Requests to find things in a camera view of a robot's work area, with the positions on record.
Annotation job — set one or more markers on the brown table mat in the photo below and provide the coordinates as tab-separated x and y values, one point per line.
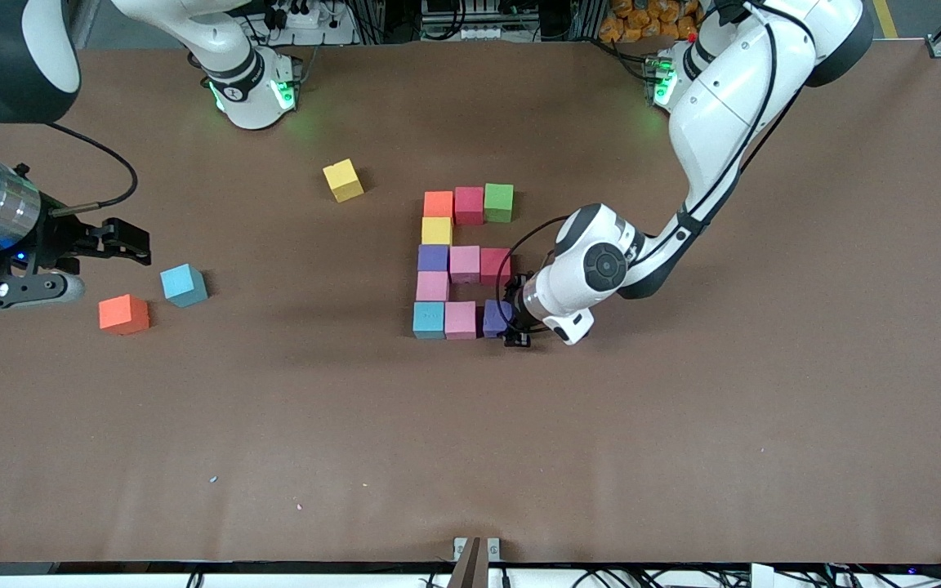
470	425

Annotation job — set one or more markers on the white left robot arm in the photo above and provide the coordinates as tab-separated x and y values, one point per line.
732	90

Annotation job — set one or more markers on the green foam cube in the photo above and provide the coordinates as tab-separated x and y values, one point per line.
499	202

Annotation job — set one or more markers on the pile of orange objects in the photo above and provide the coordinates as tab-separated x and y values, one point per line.
642	20

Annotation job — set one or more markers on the orange foam cube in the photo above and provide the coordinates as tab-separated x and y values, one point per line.
439	204
123	314

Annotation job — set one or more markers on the yellow foam cube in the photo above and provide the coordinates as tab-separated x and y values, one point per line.
344	180
437	232

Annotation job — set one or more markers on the purple foam cube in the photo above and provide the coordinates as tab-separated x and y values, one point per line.
495	318
433	259

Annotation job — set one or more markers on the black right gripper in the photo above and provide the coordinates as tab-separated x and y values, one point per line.
60	240

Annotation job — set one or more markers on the white power strip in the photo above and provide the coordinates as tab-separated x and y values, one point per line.
479	33
299	16

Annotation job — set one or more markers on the red foam cube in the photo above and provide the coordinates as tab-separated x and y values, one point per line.
493	265
469	205

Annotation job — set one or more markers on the pink foam cube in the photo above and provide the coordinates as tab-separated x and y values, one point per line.
465	264
460	319
432	286

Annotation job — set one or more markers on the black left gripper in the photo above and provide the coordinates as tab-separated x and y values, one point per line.
515	295

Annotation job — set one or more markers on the teal foam cube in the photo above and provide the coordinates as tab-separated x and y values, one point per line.
429	319
184	286

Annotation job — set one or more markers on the metal mount bracket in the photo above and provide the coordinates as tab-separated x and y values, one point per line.
470	563

